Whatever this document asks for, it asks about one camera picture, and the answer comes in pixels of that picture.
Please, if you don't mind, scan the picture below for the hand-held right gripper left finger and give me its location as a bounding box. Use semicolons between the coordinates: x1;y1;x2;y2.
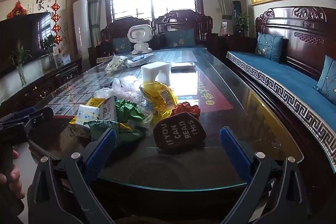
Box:
28;127;117;224

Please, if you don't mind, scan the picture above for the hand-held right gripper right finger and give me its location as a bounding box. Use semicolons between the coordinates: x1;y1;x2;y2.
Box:
219;126;307;224

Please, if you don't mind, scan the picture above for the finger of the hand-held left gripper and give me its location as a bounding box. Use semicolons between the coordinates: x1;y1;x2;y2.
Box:
0;122;61;161
0;106;54;123

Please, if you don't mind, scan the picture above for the green paper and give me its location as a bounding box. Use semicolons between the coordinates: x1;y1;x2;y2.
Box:
115;98;146;123

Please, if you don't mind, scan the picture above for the clear plastic bag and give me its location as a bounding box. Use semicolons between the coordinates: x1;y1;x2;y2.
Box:
94;78;144;105

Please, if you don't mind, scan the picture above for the red paper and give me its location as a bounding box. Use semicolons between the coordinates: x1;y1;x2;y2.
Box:
171;102;201;119

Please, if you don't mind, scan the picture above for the person's left hand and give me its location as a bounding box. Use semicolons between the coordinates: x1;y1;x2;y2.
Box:
0;149;26;200

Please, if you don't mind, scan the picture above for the dark wooden television cabinet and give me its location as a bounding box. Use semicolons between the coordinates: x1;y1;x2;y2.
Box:
0;57;83;117

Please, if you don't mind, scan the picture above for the green snack packet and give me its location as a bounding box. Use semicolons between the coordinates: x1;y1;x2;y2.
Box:
88;119;146;145

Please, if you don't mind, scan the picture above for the pale yellow flat packet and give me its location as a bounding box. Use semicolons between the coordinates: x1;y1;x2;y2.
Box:
69;119;91;138

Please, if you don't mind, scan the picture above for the white blue-patterned box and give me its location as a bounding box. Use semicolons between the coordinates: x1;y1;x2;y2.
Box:
76;105;99;126

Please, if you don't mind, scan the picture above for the bamboo in glass vase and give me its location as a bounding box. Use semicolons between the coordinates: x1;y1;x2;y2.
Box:
9;40;32;87

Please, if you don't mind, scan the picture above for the white drink carton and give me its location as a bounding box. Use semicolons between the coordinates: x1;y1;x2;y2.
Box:
98;96;118;123

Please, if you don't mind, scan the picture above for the yellow white carton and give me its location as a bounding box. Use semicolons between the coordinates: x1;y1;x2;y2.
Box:
87;97;106;107

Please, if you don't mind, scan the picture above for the brown printed sock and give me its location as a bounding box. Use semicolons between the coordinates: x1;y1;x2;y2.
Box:
153;112;207;153

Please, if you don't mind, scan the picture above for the red printed banner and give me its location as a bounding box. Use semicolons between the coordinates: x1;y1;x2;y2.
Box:
171;52;234;120

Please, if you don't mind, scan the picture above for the green plant in pot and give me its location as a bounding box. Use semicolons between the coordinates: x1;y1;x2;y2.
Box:
39;34;59;70

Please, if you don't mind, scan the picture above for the black television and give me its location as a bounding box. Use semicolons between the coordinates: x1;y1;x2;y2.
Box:
0;12;52;79

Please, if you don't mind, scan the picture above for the carved wooden coffee table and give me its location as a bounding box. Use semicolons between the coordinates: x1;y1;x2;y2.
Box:
26;47;305;224

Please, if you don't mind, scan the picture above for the yellow snack bag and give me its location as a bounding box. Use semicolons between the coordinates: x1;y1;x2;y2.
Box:
139;81;179;119

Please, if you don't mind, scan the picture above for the blue sofa seat cushion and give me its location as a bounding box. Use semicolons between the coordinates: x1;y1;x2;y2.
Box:
227;51;336;136

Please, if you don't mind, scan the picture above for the white patterned plastic bag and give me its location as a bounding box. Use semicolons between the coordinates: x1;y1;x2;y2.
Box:
105;55;129;73

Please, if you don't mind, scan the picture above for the white foam block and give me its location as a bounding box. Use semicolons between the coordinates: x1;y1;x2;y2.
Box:
141;62;171;86

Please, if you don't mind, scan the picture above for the white bag with blue pen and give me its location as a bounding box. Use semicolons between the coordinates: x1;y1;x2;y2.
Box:
126;53;157;68

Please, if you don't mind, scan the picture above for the white standing air conditioner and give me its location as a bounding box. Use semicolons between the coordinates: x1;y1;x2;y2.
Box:
73;0;90;55

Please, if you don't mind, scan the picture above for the dark teal back cushion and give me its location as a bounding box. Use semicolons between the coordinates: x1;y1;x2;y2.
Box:
165;29;196;47
113;38;132;53

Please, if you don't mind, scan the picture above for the blue embroidered pillow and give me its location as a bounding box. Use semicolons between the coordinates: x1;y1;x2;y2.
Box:
314;55;336;99
254;32;284;63

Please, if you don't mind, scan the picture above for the carved wooden armchair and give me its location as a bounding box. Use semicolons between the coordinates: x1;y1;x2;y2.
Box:
101;17;152;54
152;10;213;51

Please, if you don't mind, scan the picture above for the white robot toy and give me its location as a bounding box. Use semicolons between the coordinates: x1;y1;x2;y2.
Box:
127;25;153;55

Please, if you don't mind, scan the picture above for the potted leafy plant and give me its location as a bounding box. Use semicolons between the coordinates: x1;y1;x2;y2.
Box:
235;13;250;36

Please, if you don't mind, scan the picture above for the long carved wooden sofa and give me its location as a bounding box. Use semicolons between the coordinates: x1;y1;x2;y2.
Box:
226;6;336;214

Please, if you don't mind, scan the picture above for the red knot string decoration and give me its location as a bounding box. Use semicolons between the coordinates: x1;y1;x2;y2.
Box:
51;2;63;44

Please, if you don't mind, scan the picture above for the red knot wall ornament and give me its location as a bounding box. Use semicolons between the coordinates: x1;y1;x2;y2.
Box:
7;0;28;19

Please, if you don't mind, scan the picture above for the calligraphy wall art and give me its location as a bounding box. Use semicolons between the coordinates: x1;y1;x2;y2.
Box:
0;0;70;30

